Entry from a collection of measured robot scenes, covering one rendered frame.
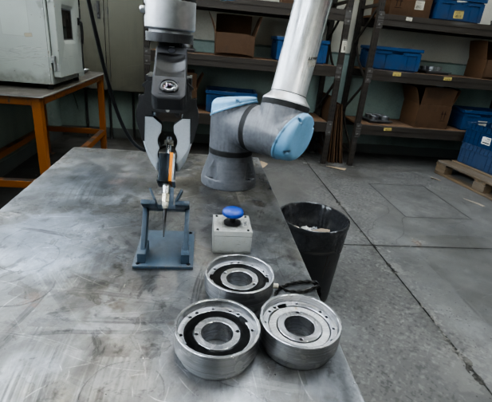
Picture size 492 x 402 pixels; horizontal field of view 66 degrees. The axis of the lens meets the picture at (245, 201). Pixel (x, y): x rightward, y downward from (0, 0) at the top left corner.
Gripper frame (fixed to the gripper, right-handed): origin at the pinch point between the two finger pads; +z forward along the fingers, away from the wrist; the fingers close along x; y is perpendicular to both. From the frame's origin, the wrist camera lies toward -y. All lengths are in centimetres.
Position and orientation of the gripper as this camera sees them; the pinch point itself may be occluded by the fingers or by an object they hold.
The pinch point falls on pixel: (167, 164)
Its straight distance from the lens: 64.9
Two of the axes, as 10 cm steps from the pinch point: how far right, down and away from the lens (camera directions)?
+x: -9.9, -0.4, -1.3
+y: -1.1, -4.0, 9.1
